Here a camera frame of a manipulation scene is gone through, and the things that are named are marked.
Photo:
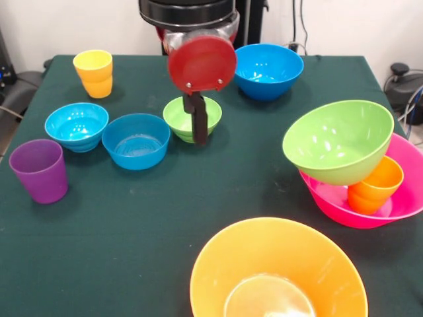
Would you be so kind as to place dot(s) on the black power plug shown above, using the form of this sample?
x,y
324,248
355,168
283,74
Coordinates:
x,y
292,49

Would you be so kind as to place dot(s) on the large green bowl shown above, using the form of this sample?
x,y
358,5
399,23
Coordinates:
x,y
337,142

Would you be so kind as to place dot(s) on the large orange bowl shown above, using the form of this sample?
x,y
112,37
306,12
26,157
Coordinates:
x,y
264,251

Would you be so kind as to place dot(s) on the dark blue bowl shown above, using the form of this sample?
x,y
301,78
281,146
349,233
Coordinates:
x,y
135,145

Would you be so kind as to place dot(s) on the small light blue bowl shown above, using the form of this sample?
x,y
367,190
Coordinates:
x,y
77,127

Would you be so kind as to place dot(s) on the yellow cup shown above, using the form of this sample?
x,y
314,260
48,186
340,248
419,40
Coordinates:
x,y
94,76

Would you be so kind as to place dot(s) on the purple cup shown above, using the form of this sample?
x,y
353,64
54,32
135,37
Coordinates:
x,y
39,175

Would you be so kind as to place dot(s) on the medium blue bowl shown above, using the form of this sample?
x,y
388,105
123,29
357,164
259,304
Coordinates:
x,y
267,72

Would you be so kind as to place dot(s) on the small green bowl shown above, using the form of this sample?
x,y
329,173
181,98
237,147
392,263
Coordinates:
x,y
175,119

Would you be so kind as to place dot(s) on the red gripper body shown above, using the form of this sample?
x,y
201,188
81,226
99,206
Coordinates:
x,y
201,62

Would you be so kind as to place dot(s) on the orange cup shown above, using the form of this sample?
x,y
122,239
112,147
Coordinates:
x,y
373,195

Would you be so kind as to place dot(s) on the large pink bowl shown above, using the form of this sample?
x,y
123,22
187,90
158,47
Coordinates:
x,y
406,198

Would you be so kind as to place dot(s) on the black computer tower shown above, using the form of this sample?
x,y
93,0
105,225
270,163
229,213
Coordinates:
x,y
6,66

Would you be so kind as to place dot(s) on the dark green tablecloth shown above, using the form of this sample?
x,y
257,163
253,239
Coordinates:
x,y
99,247

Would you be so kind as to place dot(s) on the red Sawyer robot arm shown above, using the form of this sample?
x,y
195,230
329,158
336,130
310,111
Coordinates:
x,y
188,13

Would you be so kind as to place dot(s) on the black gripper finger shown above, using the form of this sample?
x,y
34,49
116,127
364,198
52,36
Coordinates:
x,y
187,104
200,125

